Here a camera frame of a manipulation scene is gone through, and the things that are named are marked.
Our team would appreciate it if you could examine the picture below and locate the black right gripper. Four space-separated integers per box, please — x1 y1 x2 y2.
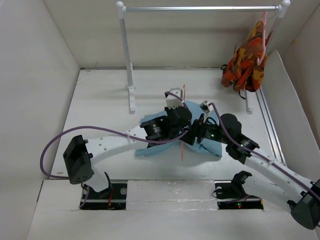
177 113 231 146

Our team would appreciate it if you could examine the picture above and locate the pink wire hanger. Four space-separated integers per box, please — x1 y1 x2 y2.
181 84 186 162

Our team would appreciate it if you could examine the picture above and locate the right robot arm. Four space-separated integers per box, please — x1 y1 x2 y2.
183 113 320 230

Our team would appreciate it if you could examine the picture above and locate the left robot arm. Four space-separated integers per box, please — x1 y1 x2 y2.
63 106 192 199

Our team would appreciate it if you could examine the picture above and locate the pink hanger holding garment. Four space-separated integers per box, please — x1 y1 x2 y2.
257 11 268 66

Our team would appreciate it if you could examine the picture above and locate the orange camouflage garment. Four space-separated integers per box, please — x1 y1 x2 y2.
221 20 268 93

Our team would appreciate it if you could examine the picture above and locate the white clothes rack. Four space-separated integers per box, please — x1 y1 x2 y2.
116 0 291 113

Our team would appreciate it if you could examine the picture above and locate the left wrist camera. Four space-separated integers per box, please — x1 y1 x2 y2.
165 87 184 109

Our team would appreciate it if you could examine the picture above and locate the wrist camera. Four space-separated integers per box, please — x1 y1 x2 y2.
165 87 184 109
199 100 214 119

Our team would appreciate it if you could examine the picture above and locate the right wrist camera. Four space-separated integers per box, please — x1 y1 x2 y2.
199 100 214 119

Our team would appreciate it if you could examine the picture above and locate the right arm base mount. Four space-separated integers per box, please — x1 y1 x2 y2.
211 180 264 210

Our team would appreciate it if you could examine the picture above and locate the aluminium rail right side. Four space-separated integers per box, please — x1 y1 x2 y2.
256 89 287 166

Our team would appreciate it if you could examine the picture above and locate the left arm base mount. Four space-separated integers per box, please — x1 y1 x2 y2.
79 181 128 211

